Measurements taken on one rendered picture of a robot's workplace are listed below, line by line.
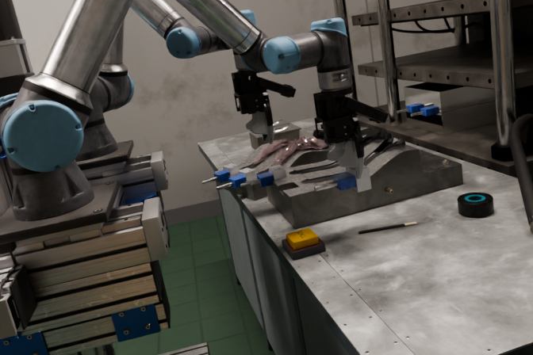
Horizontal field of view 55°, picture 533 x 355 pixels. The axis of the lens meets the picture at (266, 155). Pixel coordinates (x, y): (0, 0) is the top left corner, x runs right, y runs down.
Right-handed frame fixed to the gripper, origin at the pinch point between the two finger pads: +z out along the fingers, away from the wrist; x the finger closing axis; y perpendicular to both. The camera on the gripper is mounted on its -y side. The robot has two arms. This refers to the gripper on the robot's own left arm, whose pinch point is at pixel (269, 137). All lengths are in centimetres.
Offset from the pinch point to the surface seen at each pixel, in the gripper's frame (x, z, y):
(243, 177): -14.9, 13.9, 6.9
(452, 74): -27, -2, -79
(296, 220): 19.2, 18.6, 1.3
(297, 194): 19.1, 11.8, -0.2
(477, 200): 39, 17, -38
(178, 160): -232, 54, 15
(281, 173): 2.6, 10.3, -1.0
